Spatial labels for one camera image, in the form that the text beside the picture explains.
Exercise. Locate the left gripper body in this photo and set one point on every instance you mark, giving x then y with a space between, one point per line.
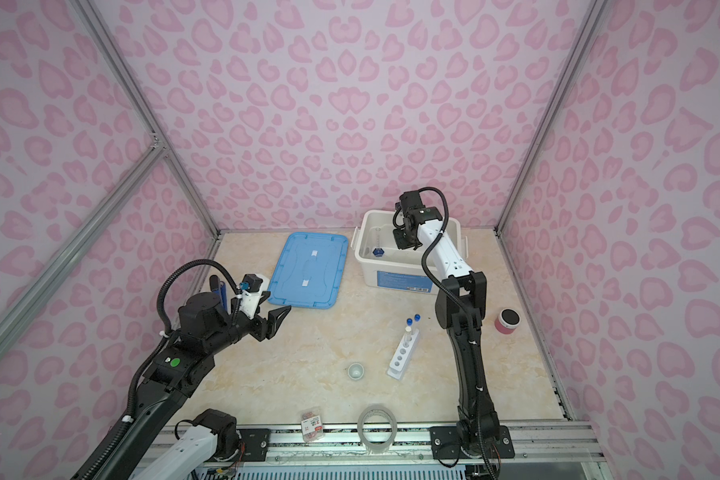
237 326

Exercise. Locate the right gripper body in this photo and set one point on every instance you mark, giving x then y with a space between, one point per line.
406 238

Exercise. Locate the blue base graduated cylinder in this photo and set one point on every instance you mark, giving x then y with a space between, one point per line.
377 247

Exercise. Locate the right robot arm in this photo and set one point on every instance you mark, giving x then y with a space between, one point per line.
460 314

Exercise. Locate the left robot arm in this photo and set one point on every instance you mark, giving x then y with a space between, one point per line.
171 377

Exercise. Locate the blue lighter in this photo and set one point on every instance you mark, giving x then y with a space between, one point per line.
218 287

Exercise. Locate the white plastic storage bin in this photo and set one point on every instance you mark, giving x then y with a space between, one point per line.
421 270

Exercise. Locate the blue bin lid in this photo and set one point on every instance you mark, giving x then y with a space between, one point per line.
309 270

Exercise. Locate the small white cup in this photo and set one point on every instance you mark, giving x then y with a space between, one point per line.
355 371

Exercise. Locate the small clear slide box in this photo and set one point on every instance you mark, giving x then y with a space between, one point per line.
311 424

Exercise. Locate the white test tube rack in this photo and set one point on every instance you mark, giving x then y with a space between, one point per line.
402 355

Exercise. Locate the pink lint roller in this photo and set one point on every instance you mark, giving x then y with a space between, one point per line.
507 321

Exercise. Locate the clear tape roll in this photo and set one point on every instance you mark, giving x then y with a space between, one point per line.
377 429

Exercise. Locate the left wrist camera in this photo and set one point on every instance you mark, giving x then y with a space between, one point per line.
253 291

